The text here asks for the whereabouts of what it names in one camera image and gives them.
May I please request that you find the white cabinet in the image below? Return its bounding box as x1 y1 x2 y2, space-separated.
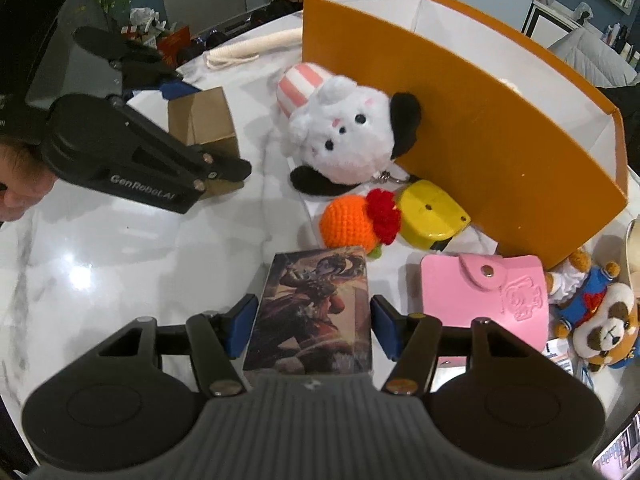
521 0 582 42

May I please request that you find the white plush dog striped hat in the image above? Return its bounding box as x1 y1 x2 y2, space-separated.
276 61 424 197

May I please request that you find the orange crochet fruit red flower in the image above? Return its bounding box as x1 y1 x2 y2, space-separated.
320 189 403 260

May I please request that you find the illustrated card box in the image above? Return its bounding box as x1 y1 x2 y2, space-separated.
242 246 375 376

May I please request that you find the crumpled white paper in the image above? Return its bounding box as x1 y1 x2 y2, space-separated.
124 6 172 47

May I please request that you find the bear plush blue outfit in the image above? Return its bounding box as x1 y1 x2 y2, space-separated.
545 247 626 341

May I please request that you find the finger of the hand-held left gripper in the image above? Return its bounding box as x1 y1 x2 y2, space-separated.
74 26 202 102
121 106 254 196

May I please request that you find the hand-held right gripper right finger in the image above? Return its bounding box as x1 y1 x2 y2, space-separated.
369 294 541 397

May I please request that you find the yellow tape measure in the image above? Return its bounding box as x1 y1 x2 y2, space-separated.
395 180 472 251

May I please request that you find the black garment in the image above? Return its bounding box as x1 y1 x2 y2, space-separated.
596 82 640 113

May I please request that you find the grey padded jacket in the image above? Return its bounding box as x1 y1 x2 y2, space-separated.
547 26 640 89

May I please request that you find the white printed leaflet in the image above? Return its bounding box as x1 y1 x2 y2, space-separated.
544 337 597 392

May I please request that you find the pink snap card wallet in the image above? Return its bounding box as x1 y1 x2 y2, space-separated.
419 252 551 354

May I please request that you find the white orange-rimmed box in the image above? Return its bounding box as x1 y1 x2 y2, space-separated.
301 0 629 271

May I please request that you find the person's left hand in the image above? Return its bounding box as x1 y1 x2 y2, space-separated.
0 144 57 223

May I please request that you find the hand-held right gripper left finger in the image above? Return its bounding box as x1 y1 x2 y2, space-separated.
97 294 261 399

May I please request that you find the red orange carton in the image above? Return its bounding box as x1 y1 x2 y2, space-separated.
160 26 194 69

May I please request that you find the small brown cardboard box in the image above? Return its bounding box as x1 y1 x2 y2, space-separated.
167 86 246 197

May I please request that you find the laptop screen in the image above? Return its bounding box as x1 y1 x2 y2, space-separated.
591 409 640 480

